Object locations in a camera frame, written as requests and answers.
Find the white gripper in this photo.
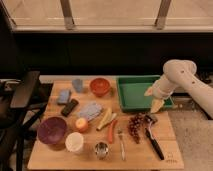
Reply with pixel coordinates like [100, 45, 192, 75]
[144, 75, 174, 113]

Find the red bowl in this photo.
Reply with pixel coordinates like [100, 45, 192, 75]
[89, 78, 111, 97]

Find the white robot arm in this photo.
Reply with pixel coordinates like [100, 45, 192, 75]
[144, 59, 213, 119]

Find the purple bowl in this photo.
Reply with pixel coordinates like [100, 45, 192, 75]
[37, 117, 67, 145]

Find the green plastic tray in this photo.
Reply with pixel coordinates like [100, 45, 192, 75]
[115, 75, 175, 113]

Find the bunch of dark grapes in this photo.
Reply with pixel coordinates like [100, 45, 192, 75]
[128, 113, 144, 144]

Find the orange carrot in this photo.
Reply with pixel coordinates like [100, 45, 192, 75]
[107, 119, 117, 144]

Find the silver fork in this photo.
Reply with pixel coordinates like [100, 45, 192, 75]
[117, 129, 126, 161]

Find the blue grey cloth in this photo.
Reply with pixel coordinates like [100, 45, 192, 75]
[77, 102, 102, 121]

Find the small metal cup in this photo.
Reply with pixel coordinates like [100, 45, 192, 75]
[95, 142, 109, 159]

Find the red yellow apple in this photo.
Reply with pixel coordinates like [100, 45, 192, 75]
[75, 118, 89, 132]

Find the blue cup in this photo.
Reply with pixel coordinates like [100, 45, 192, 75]
[72, 79, 83, 93]

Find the black rectangular block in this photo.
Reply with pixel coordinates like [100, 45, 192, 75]
[61, 99, 79, 117]

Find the blue sponge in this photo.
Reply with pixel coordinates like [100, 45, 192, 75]
[57, 89, 71, 105]

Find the white cup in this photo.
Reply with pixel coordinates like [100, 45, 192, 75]
[65, 132, 84, 154]

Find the black chair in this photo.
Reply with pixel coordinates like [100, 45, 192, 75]
[0, 71, 48, 171]

